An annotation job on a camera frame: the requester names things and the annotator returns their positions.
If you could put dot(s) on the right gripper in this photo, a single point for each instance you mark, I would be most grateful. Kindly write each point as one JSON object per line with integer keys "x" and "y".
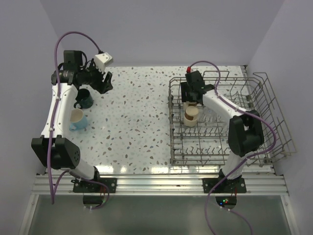
{"x": 185, "y": 96}

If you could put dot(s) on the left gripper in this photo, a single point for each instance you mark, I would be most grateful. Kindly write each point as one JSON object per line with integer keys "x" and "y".
{"x": 107, "y": 85}

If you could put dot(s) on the beige cup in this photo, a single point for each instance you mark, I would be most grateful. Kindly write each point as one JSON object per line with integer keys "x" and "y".
{"x": 188, "y": 104}
{"x": 191, "y": 114}

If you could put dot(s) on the dark teal mug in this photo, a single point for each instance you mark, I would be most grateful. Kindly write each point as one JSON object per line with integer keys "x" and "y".
{"x": 83, "y": 99}

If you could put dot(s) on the light blue mug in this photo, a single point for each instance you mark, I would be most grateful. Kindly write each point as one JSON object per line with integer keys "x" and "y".
{"x": 78, "y": 120}

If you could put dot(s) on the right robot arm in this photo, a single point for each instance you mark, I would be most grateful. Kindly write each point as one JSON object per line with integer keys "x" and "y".
{"x": 245, "y": 133}

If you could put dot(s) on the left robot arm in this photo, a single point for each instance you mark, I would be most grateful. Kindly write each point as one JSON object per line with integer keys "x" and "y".
{"x": 54, "y": 148}

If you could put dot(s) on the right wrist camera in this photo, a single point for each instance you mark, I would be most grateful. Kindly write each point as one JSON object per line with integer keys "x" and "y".
{"x": 190, "y": 69}

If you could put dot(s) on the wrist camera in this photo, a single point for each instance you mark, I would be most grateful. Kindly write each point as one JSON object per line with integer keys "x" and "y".
{"x": 190, "y": 69}
{"x": 102, "y": 61}

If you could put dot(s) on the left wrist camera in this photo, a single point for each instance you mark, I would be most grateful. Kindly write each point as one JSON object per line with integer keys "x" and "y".
{"x": 102, "y": 61}

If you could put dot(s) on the grey wire dish rack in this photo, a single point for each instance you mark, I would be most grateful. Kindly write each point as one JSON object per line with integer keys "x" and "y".
{"x": 206, "y": 143}

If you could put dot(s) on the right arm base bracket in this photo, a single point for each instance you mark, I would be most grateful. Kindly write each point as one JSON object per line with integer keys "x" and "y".
{"x": 208, "y": 184}

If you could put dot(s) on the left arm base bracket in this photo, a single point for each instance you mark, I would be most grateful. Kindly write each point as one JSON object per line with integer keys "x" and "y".
{"x": 111, "y": 184}

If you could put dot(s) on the aluminium mounting rail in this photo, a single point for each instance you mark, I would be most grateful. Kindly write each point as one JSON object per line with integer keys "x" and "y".
{"x": 191, "y": 184}

